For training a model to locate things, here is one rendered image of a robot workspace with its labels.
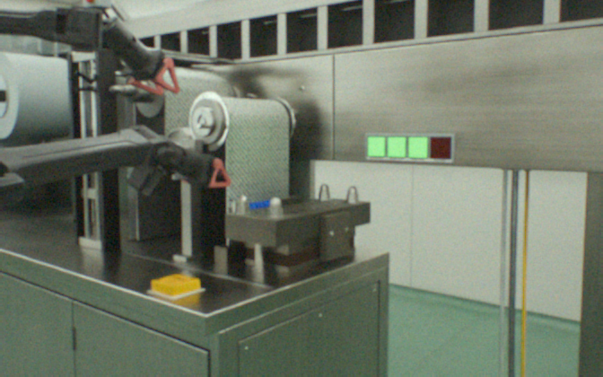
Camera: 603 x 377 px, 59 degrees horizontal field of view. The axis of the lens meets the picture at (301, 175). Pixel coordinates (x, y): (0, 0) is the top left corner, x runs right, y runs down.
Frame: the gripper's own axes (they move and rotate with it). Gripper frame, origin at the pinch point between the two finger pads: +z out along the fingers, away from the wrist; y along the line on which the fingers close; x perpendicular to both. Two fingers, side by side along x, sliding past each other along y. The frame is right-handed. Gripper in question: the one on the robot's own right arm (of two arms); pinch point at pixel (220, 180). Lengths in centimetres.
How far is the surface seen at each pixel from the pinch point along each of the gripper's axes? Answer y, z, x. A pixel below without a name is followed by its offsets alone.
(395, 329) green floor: -67, 226, -16
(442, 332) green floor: -43, 239, -8
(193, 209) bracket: -9.4, 2.9, -7.6
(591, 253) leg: 69, 56, 11
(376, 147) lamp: 20.0, 29.1, 23.4
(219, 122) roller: -3.4, -3.9, 13.6
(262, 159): -2.6, 13.1, 11.3
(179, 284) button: 13.2, -11.0, -25.3
